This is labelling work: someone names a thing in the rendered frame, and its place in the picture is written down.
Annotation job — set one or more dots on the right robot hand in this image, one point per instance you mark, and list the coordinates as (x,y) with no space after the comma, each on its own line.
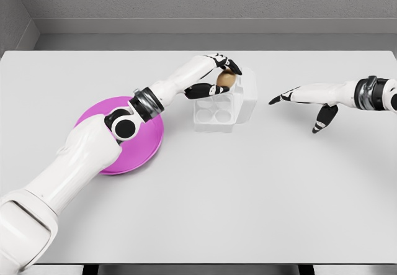
(313,93)

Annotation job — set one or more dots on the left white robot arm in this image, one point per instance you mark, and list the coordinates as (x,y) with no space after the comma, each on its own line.
(77,163)

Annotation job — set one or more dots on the brown egg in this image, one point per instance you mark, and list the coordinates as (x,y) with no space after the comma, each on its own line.
(226,78)

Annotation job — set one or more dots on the clear plastic egg box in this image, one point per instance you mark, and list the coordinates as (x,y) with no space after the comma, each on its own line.
(223,107)

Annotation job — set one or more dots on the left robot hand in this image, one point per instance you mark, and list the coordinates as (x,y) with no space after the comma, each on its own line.
(198,65)

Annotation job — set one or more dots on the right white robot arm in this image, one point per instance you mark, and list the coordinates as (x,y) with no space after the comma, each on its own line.
(370,93)

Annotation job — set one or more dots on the magenta round plate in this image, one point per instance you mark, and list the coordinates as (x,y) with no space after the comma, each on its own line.
(149,138)

